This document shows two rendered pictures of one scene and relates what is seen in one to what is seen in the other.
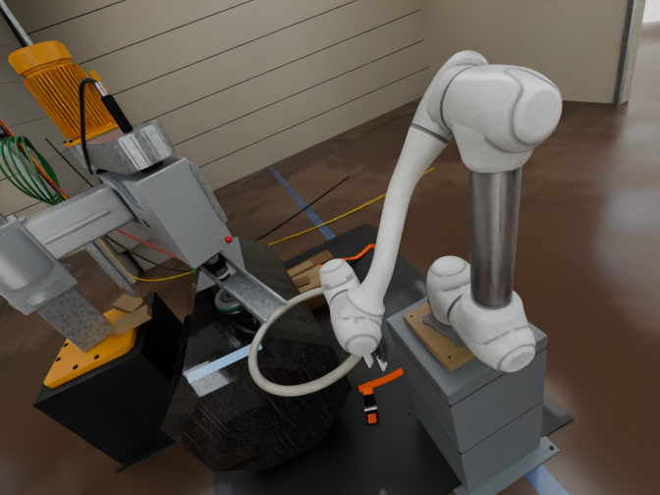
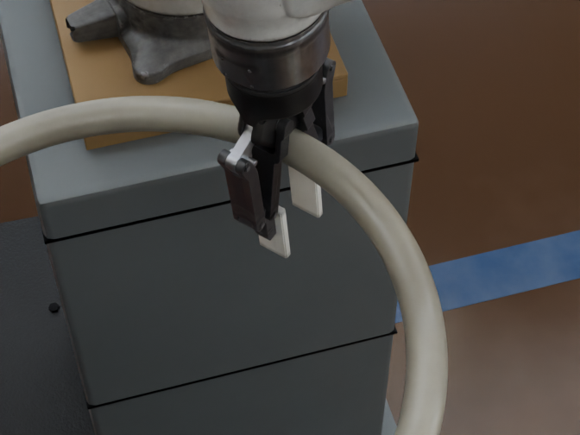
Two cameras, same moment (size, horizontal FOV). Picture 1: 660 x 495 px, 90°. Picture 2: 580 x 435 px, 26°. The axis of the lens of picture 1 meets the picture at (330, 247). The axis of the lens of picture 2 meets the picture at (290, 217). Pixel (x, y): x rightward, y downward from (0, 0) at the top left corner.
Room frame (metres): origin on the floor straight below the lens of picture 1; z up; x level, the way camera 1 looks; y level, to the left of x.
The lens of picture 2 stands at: (0.79, 0.68, 1.76)
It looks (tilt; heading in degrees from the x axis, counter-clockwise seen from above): 52 degrees down; 264
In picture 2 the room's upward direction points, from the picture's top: straight up
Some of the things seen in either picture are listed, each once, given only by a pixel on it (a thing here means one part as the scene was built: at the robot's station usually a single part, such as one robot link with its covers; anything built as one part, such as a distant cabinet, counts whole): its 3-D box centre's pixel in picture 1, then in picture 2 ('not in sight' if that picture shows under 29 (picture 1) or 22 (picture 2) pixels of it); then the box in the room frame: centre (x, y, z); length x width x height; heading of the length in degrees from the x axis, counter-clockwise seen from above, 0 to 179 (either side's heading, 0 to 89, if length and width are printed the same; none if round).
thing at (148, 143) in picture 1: (120, 150); not in sight; (1.70, 0.74, 1.66); 0.96 x 0.25 x 0.17; 34
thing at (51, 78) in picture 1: (70, 93); not in sight; (1.96, 0.90, 1.95); 0.31 x 0.28 x 0.40; 124
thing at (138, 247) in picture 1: (146, 221); not in sight; (4.58, 2.25, 0.43); 1.30 x 0.62 x 0.86; 10
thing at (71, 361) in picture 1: (99, 337); not in sight; (1.68, 1.50, 0.76); 0.49 x 0.49 x 0.05; 7
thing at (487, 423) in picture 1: (467, 386); (207, 246); (0.79, -0.33, 0.40); 0.50 x 0.50 x 0.80; 10
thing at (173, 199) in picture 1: (177, 212); not in sight; (1.47, 0.59, 1.37); 0.36 x 0.22 x 0.45; 34
